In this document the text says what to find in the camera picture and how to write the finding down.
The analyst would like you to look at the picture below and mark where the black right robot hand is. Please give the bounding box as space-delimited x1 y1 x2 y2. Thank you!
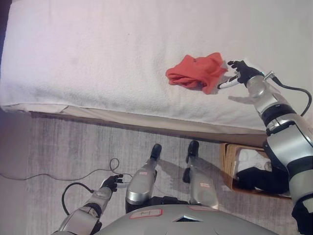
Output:
217 59 261 90

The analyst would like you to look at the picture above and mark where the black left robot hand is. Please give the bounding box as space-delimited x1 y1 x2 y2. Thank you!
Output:
102 174 128 192

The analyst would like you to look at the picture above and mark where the orange garment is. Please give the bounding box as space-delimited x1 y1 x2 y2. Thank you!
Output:
165 52 228 95

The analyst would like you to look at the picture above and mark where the low upholstered bed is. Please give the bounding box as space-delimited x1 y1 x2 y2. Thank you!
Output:
0 0 313 147

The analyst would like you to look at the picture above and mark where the wicker laundry basket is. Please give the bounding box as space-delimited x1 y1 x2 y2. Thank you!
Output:
219 142 293 200

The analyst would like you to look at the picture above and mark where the silver left robot leg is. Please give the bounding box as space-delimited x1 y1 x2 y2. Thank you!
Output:
125 143 162 213

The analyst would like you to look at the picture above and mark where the silver robot leg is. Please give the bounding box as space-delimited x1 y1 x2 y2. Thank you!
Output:
125 143 162 213
182 140 220 206

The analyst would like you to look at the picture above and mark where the robot legs and torso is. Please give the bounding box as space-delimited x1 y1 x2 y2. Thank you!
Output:
0 115 313 235

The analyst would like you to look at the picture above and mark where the beige duvet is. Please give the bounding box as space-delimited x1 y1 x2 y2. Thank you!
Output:
0 104 269 135

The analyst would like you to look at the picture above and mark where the silver robot torso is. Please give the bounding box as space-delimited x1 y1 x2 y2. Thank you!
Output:
97 204 279 235

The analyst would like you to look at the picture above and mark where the white garment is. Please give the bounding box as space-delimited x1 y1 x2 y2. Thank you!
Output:
236 149 272 172

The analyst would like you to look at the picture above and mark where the silver right robot leg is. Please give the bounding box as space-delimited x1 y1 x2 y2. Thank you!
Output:
182 140 220 206

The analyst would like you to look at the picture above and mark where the black garment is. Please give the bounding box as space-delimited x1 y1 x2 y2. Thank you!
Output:
236 166 291 195

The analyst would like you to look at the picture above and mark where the white terry blanket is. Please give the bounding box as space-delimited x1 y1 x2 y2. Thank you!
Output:
0 0 313 130

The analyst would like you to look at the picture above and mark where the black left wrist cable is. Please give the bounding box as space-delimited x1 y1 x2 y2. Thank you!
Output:
62 182 95 216

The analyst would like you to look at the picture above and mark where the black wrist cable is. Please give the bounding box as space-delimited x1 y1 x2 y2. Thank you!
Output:
264 70 310 117
62 182 95 216

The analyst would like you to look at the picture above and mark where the thin grey floor cable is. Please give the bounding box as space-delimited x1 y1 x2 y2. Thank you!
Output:
0 158 134 183

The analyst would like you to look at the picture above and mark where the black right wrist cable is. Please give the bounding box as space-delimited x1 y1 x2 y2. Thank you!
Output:
264 70 310 117

